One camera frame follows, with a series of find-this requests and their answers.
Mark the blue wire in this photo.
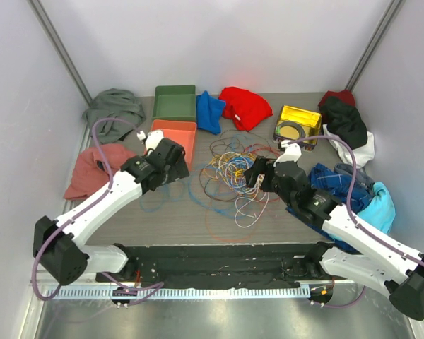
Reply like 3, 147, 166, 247
141, 153, 262, 217

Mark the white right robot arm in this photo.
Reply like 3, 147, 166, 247
244, 157, 424, 321

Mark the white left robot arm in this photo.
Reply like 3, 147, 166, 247
33, 138, 189, 286

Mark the orange plastic tray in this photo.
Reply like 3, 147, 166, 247
151, 119, 197, 170

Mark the blue plaid cloth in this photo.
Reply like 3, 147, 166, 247
307, 163, 375, 213

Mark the gold tin box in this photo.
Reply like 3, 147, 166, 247
273, 105, 322, 141

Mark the green plastic tray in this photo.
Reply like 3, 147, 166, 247
152, 85, 196, 122

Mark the royal blue cloth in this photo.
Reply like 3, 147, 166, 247
196, 91, 226, 135

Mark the white cloth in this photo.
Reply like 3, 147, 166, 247
323, 123, 375, 169

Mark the salmon pink cloth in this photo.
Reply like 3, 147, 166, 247
64, 143, 136, 201

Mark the grey cloth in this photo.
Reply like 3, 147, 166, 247
82, 88, 146, 144

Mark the black cloth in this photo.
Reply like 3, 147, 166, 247
319, 97, 368, 149

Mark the cyan cloth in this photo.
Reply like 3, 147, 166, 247
358, 182, 396, 234

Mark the dark red cloth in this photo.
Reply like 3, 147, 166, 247
318, 90, 355, 107

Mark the white wire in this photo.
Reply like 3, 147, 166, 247
211, 155, 269, 230

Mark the yellow wire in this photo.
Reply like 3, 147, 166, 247
201, 151, 261, 194

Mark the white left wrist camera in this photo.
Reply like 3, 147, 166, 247
136, 129, 164, 152

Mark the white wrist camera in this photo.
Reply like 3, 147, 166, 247
273, 140, 302, 167
136, 129, 164, 152

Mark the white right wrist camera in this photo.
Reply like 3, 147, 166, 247
273, 140, 302, 167

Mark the orange wire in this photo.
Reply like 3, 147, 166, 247
199, 155, 266, 243

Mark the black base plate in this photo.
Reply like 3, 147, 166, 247
112, 242, 332, 290

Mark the white slotted cable duct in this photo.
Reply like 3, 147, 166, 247
54, 284, 310, 300

